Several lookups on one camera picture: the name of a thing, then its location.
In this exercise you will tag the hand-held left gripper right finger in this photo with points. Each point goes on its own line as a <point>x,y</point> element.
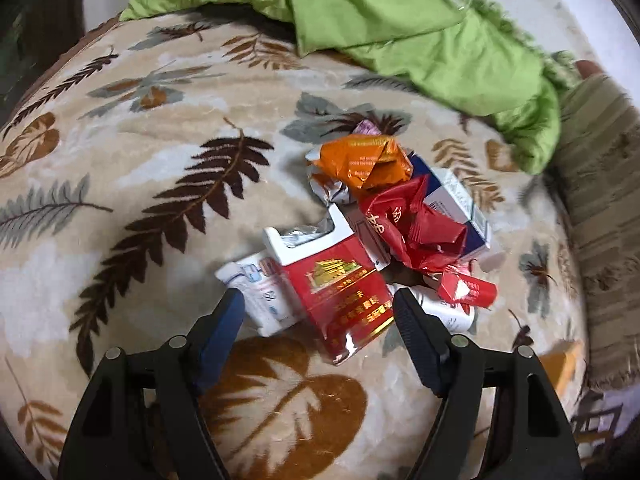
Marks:
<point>417,340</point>

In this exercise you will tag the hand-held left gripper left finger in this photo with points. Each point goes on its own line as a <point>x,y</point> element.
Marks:
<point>220,345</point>

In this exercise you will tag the white plastic tube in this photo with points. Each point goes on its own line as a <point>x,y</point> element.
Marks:
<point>450,317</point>

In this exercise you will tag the small red white packet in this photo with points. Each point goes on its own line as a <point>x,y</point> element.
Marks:
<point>467,290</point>

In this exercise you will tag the red cigarette pack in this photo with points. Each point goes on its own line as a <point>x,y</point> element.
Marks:
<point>340,295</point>

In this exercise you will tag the red wrapper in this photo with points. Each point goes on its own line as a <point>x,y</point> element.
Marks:
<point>400,225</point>

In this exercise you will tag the blue and white box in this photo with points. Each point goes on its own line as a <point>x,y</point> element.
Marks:
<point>452,195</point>

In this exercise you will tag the silver foil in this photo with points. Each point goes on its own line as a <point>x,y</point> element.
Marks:
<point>330,192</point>

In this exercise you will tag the orange wrapper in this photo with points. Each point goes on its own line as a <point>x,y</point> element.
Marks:
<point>360,160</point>

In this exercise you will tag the purple candy wrapper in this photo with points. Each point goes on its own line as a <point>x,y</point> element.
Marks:
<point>367,127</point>

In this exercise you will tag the beige leaf-print blanket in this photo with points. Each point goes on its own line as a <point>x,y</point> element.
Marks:
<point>150,160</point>

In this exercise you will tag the striped brown pillow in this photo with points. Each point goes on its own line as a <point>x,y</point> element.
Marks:
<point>600,185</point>

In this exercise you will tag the green quilt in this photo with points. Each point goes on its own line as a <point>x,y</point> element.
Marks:
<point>400,35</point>

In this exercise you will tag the pink cushion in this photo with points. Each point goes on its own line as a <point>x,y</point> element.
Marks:
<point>590,69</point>

